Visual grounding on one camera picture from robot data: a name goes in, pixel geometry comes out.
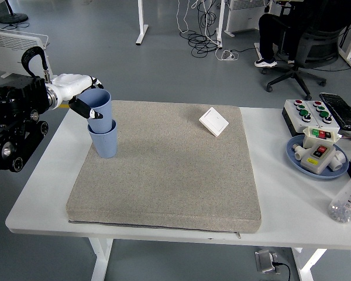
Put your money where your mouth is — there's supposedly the white table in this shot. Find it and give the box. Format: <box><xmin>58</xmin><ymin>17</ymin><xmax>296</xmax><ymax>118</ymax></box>
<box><xmin>5</xmin><ymin>100</ymin><xmax>351</xmax><ymax>281</ymax></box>

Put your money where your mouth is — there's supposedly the blue plate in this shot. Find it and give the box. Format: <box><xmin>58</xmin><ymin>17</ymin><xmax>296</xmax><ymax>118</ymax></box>
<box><xmin>285</xmin><ymin>135</ymin><xmax>350</xmax><ymax>180</ymax></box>

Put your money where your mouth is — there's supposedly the white desk leg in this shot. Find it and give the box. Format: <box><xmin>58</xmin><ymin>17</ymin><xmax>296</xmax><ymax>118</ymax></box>
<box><xmin>135</xmin><ymin>0</ymin><xmax>149</xmax><ymax>46</ymax></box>
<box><xmin>215</xmin><ymin>0</ymin><xmax>226</xmax><ymax>49</ymax></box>

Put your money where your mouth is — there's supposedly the black fan stand base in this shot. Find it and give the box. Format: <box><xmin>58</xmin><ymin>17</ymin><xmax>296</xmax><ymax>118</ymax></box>
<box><xmin>0</xmin><ymin>0</ymin><xmax>29</xmax><ymax>25</ymax></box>

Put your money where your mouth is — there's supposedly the black floor cable bundle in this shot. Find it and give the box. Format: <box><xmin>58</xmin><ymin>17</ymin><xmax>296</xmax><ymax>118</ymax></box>
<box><xmin>180</xmin><ymin>0</ymin><xmax>261</xmax><ymax>58</ymax></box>

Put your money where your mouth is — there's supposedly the white wall switch panel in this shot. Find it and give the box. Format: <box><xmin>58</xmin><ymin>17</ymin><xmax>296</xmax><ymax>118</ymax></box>
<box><xmin>198</xmin><ymin>107</ymin><xmax>230</xmax><ymax>138</ymax></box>

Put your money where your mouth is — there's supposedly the white push-button control box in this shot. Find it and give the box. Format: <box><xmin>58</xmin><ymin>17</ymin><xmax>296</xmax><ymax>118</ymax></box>
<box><xmin>308</xmin><ymin>100</ymin><xmax>341</xmax><ymax>133</ymax></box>
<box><xmin>281</xmin><ymin>99</ymin><xmax>321</xmax><ymax>137</ymax></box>

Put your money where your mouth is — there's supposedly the black office chair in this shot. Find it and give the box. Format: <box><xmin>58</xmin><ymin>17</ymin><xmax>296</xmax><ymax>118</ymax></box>
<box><xmin>261</xmin><ymin>25</ymin><xmax>351</xmax><ymax>101</ymax></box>

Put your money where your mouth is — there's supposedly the grey foot pedal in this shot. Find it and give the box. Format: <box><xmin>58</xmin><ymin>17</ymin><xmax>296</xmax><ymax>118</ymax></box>
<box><xmin>254</xmin><ymin>248</ymin><xmax>281</xmax><ymax>275</ymax></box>

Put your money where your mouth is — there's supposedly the beige red-button switch box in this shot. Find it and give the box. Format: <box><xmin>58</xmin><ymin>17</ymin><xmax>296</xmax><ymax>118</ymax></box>
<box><xmin>300</xmin><ymin>140</ymin><xmax>336</xmax><ymax>176</ymax></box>

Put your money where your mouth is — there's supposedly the black pedal cable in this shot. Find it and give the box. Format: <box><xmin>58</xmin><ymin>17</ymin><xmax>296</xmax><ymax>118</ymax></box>
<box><xmin>273</xmin><ymin>261</ymin><xmax>292</xmax><ymax>281</ymax></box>

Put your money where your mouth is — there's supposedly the clear red-capped bottle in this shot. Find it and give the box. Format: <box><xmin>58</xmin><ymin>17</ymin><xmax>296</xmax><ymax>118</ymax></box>
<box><xmin>327</xmin><ymin>170</ymin><xmax>351</xmax><ymax>225</ymax></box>

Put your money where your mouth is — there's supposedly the white panel heater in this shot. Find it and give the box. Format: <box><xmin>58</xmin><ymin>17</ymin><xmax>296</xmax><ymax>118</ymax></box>
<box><xmin>224</xmin><ymin>0</ymin><xmax>267</xmax><ymax>37</ymax></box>
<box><xmin>0</xmin><ymin>28</ymin><xmax>52</xmax><ymax>79</ymax></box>

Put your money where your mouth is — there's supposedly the person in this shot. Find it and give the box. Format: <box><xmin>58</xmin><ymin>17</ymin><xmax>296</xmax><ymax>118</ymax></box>
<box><xmin>253</xmin><ymin>0</ymin><xmax>351</xmax><ymax>68</ymax></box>

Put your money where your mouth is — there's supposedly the blue ribbed cup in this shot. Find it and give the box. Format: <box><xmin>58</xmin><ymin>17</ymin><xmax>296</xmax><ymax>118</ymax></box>
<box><xmin>87</xmin><ymin>118</ymin><xmax>118</xmax><ymax>159</ymax></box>
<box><xmin>77</xmin><ymin>88</ymin><xmax>113</xmax><ymax>134</ymax></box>

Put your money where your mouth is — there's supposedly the white green-red button switch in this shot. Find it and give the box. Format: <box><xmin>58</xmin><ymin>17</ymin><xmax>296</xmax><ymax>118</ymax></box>
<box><xmin>302</xmin><ymin>126</ymin><xmax>341</xmax><ymax>150</ymax></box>

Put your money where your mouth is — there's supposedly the white pipe fitting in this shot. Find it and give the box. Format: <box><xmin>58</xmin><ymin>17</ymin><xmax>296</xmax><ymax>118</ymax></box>
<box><xmin>292</xmin><ymin>142</ymin><xmax>308</xmax><ymax>162</ymax></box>
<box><xmin>327</xmin><ymin>150</ymin><xmax>348</xmax><ymax>172</ymax></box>

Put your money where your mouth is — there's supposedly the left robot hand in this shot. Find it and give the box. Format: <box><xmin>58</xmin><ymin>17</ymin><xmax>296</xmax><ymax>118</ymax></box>
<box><xmin>50</xmin><ymin>73</ymin><xmax>105</xmax><ymax>120</ymax></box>

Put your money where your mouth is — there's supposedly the grey-brown cushion mat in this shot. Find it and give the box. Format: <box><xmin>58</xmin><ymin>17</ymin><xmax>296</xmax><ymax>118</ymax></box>
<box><xmin>66</xmin><ymin>100</ymin><xmax>263</xmax><ymax>239</ymax></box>

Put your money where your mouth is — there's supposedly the white floor cable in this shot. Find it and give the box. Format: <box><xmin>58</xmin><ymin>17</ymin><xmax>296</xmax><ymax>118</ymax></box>
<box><xmin>175</xmin><ymin>0</ymin><xmax>199</xmax><ymax>35</ymax></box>

